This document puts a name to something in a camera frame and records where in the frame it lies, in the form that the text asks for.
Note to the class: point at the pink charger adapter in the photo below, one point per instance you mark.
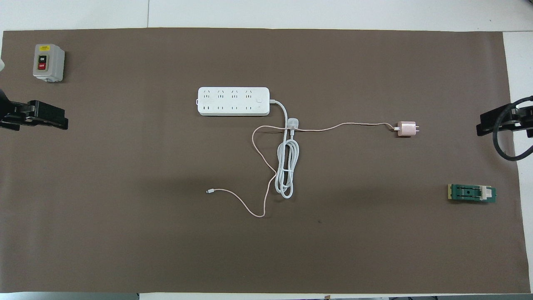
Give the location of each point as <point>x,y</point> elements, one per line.
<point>406,128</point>

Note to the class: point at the grey on-off switch box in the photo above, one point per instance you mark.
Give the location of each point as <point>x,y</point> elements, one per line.
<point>52,62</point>

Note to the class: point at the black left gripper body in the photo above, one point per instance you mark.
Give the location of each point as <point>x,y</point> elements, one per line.
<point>12,114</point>

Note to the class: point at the green knife switch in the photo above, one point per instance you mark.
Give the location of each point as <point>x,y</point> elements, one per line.
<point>468,193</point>

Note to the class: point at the white power strip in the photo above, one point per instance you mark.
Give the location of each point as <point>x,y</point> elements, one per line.
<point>233,102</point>

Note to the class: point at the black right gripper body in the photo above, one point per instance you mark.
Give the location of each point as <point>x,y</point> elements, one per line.
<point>525,121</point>

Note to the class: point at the brown table mat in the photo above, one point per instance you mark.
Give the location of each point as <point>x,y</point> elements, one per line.
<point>333,250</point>

